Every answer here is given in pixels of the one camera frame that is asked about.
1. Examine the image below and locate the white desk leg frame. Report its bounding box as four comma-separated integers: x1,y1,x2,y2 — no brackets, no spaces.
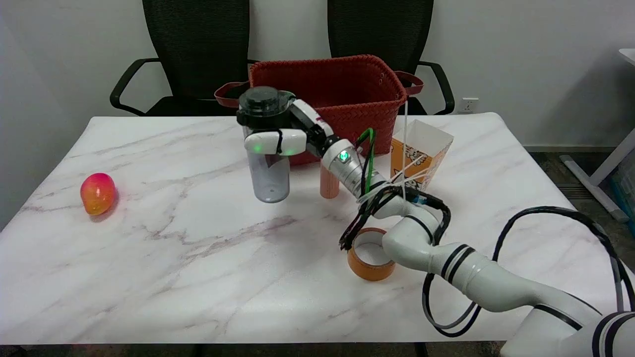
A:
560,49,635,223

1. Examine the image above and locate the black mesh office chair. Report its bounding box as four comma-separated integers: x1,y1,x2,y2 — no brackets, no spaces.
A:
327,0,455,116
110,0,260,117

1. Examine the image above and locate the red yellow toy mango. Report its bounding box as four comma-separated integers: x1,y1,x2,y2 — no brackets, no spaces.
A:
80,173,117,216

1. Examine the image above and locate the pink wooden cylinder block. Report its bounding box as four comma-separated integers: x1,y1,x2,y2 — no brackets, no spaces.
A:
320,164,340,199

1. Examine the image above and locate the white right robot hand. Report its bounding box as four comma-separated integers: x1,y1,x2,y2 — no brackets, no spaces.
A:
244,99,339,160

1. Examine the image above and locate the white string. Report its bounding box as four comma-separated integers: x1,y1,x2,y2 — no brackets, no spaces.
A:
358,102,428,204

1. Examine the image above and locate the red woven basket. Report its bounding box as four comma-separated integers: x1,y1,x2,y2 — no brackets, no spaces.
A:
214,55,425,167

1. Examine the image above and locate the orange tape roll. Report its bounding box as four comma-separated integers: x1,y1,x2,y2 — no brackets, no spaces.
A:
347,228,397,282

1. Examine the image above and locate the orange white popcorn box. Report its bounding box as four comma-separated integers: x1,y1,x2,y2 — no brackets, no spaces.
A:
390,119,454,193

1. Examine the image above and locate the black lidded clear water bottle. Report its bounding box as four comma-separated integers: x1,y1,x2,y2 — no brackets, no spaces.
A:
236,86,297,204

